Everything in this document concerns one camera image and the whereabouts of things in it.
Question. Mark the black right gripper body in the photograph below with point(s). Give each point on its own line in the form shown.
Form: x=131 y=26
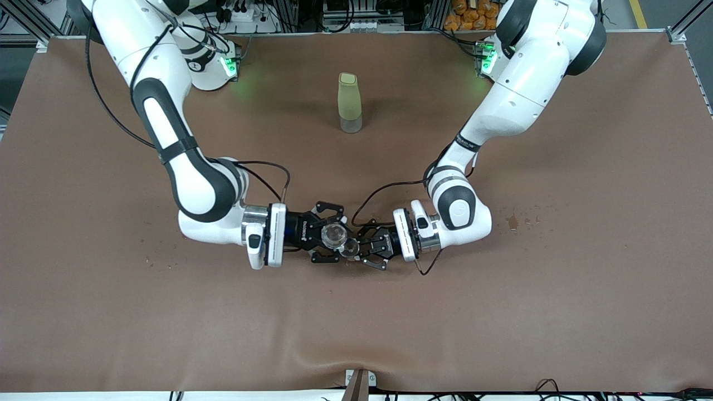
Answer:
x=299 y=232

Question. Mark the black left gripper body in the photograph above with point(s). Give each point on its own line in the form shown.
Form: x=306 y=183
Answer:
x=385 y=243

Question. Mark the clear glass beaker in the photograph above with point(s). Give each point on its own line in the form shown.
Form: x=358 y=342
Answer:
x=334 y=235

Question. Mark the steel double-cone jigger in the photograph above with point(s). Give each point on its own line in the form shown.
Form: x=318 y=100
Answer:
x=350 y=248

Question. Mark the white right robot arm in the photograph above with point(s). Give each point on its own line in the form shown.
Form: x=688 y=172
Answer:
x=195 y=184

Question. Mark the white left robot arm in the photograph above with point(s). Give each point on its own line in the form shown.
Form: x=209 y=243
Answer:
x=518 y=94

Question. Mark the green bottle with glass base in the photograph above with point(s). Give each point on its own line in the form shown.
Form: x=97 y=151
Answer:
x=350 y=100

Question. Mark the white power strip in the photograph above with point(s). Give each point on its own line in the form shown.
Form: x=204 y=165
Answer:
x=245 y=14

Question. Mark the orange bread pile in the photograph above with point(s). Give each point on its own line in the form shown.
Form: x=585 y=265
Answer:
x=468 y=14

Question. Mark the metal table edge bracket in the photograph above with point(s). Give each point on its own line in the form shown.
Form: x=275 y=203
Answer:
x=359 y=384

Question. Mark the aluminium frame profile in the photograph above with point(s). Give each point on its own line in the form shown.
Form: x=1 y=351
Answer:
x=688 y=22
x=33 y=22

